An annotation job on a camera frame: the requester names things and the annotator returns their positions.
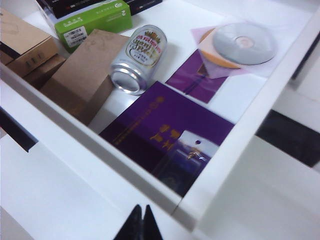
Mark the black and white box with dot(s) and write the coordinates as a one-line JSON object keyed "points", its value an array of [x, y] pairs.
{"points": [[75, 6]]}

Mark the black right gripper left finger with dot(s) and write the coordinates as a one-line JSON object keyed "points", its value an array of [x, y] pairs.
{"points": [[133, 225]]}

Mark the small brown cardboard box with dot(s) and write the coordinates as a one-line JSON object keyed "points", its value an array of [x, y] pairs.
{"points": [[37, 65], [42, 80]]}

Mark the white glass-panel cabinet door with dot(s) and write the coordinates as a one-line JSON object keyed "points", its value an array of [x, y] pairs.
{"points": [[287, 140]]}

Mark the small purple card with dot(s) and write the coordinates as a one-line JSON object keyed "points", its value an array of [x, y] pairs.
{"points": [[190, 80]]}

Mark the large purple booklet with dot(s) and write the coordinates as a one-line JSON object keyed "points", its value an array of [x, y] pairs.
{"points": [[155, 112]]}

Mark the silver beer can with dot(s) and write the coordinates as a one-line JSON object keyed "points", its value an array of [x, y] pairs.
{"points": [[140, 55]]}

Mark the green cardboard box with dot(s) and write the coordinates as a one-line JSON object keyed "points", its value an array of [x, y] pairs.
{"points": [[100, 22]]}

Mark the white drawer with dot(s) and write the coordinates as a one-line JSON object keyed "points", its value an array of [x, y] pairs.
{"points": [[62, 175]]}

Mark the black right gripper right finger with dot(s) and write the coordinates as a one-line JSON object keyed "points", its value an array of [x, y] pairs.
{"points": [[151, 225]]}

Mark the clear plastic bag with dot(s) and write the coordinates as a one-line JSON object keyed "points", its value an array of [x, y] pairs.
{"points": [[190, 140]]}

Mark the large brown cardboard box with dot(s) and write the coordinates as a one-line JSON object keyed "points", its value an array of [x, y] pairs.
{"points": [[82, 70]]}

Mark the pink translucent disc sleeve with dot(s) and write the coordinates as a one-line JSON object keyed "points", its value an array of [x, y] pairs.
{"points": [[217, 72]]}

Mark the orange compact disc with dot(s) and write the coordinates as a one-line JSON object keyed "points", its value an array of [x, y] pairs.
{"points": [[212, 58]]}

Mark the silver compact disc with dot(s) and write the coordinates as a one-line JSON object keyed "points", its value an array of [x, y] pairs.
{"points": [[255, 50]]}

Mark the brown box with dark band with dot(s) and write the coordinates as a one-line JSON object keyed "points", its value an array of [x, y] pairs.
{"points": [[22, 32]]}

